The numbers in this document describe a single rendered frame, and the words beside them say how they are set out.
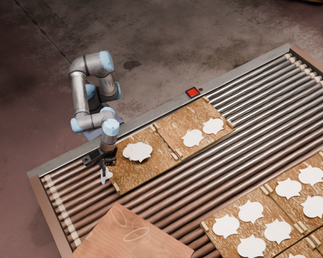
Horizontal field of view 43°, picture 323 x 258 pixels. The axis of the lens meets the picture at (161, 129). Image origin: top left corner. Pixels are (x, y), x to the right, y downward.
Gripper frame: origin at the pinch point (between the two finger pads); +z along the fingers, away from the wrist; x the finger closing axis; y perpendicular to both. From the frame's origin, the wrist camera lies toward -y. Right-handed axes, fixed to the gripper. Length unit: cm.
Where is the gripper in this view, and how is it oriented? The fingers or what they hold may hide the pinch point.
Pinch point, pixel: (97, 174)
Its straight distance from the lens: 215.4
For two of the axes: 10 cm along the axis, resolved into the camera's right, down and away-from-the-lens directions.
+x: -4.5, -6.5, 6.1
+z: -2.4, 7.5, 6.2
